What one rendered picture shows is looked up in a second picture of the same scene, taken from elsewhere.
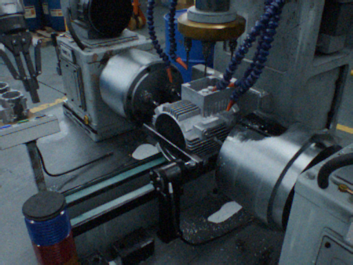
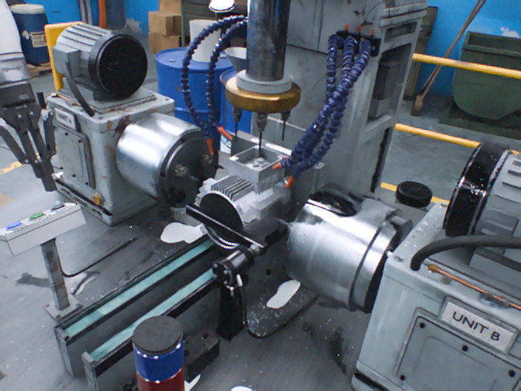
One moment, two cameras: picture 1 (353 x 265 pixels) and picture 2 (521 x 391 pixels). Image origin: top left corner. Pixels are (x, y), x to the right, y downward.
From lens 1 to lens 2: 0.20 m
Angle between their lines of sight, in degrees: 14
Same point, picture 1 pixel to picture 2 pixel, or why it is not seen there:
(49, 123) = (72, 215)
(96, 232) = not seen: hidden behind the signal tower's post
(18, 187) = (22, 296)
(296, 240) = (384, 322)
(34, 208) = (150, 340)
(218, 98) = (272, 171)
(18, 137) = (34, 237)
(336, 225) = (429, 305)
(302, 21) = (356, 88)
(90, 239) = not seen: hidden behind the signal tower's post
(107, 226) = not seen: hidden behind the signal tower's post
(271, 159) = (351, 240)
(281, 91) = (332, 159)
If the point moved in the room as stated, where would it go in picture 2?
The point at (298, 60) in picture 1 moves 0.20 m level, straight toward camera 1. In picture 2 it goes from (351, 127) to (360, 162)
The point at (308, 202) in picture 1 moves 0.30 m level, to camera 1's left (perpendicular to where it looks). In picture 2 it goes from (399, 285) to (236, 307)
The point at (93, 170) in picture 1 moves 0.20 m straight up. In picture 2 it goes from (117, 261) to (109, 204)
